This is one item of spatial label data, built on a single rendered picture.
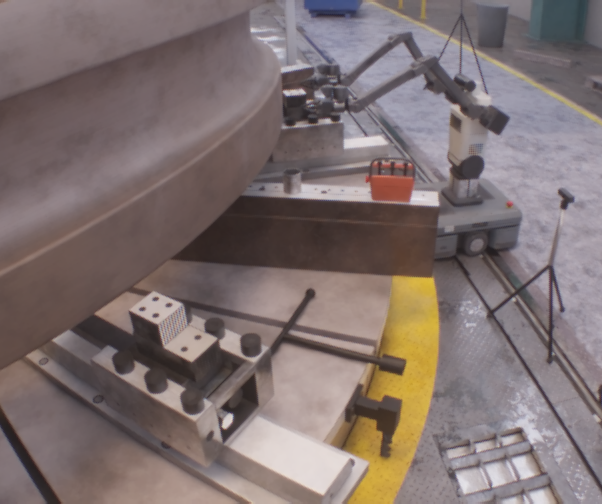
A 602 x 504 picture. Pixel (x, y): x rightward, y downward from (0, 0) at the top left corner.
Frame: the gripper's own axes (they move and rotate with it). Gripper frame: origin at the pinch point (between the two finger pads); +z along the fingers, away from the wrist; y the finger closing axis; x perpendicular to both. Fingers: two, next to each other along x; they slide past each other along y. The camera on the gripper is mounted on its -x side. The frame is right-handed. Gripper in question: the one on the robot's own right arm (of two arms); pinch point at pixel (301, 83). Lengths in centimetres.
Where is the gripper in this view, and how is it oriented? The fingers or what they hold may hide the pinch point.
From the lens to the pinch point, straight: 306.8
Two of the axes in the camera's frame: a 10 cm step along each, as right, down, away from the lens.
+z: -9.9, 0.9, -0.7
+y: 1.0, 5.2, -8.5
